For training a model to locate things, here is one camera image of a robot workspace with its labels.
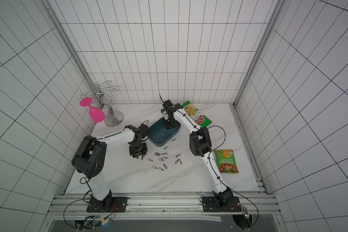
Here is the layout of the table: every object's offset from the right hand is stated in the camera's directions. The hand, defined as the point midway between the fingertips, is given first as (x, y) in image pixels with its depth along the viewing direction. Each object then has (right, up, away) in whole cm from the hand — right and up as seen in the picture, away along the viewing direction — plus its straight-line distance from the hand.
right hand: (164, 126), depth 101 cm
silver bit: (+7, -9, -3) cm, 12 cm away
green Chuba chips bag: (+28, +5, +6) cm, 29 cm away
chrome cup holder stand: (-40, +6, +7) cm, 41 cm away
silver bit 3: (+11, -20, -13) cm, 26 cm away
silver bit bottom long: (-3, -24, -16) cm, 29 cm away
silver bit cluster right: (+2, -16, -11) cm, 20 cm away
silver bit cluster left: (-3, -17, -11) cm, 20 cm away
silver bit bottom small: (+2, -23, -16) cm, 28 cm away
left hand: (-14, -18, -13) cm, 26 cm away
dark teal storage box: (-3, -6, -1) cm, 7 cm away
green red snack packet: (+39, -20, -15) cm, 47 cm away
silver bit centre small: (-8, -20, -12) cm, 25 cm away
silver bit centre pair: (0, -19, -12) cm, 23 cm away
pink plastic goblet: (-43, +8, -9) cm, 45 cm away
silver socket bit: (-13, -18, -11) cm, 25 cm away
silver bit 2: (+2, -13, -7) cm, 15 cm away
